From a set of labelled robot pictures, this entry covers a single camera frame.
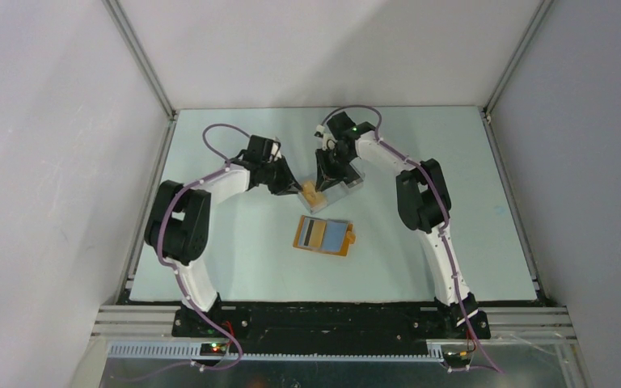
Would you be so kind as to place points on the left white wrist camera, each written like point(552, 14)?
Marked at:
point(275, 152)

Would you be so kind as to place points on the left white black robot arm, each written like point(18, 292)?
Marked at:
point(179, 220)

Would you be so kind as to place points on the left controller circuit board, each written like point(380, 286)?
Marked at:
point(213, 349)

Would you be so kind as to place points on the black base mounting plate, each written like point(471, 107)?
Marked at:
point(333, 328)

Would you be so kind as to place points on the right aluminium frame rail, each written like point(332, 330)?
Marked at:
point(487, 113)

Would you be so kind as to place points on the aluminium frame rail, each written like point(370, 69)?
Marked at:
point(487, 113)
point(142, 61)

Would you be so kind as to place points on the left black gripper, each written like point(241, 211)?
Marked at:
point(288, 185)

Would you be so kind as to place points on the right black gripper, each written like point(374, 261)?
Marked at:
point(326, 175)

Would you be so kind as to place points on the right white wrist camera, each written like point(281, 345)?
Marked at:
point(323, 136)

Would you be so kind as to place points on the grey slotted cable duct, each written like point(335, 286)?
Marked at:
point(197, 352)

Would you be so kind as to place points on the clear plastic card tray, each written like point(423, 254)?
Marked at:
point(334, 193)

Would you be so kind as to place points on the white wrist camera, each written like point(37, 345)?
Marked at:
point(323, 136)
point(275, 152)

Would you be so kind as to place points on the left aluminium frame rail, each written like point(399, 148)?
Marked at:
point(142, 61)

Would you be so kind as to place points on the orange leather card holder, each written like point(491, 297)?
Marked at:
point(324, 236)

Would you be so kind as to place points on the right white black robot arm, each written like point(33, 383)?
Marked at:
point(422, 198)

